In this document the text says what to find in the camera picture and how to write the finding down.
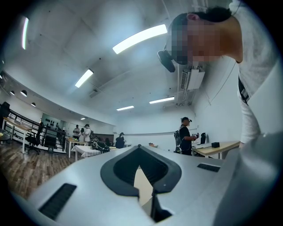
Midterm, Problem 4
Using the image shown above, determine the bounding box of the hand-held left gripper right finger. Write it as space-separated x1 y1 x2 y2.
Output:
138 145 224 226

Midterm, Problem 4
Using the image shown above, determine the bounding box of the white ceiling air conditioner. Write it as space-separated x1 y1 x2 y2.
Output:
180 67 206 92

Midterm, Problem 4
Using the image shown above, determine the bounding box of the black metal railing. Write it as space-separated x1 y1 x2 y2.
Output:
8 109 67 153

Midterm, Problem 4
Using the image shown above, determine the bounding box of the table with white cloth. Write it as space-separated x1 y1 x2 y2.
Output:
71 144 102 162

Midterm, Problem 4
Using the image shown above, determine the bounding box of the black head-worn camera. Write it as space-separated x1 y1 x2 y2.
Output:
157 50 176 74

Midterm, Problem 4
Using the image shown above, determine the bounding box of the black bag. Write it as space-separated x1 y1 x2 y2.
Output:
96 141 111 153

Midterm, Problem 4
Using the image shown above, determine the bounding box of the person's head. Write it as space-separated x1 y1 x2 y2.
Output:
167 6 244 66

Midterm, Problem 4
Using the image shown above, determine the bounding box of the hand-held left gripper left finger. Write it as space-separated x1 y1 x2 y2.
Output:
13 145 153 226

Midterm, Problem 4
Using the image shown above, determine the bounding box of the person's left forearm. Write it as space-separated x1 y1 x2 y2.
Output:
212 130 283 226

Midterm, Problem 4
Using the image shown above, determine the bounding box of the thin white cable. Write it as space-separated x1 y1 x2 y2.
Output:
207 57 237 105

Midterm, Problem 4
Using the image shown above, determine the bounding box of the light wooden table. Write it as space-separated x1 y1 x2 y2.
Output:
191 140 241 160

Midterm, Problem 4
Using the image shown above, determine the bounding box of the person's light gray shirt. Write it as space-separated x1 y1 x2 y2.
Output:
229 0 283 145

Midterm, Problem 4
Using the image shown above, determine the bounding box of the white frame wooden table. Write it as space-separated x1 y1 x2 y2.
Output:
65 136 88 158
1 117 34 154

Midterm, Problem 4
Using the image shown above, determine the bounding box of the long ceiling light panel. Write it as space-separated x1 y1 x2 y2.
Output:
149 96 176 105
22 17 30 50
116 105 135 112
112 24 168 55
74 68 95 88

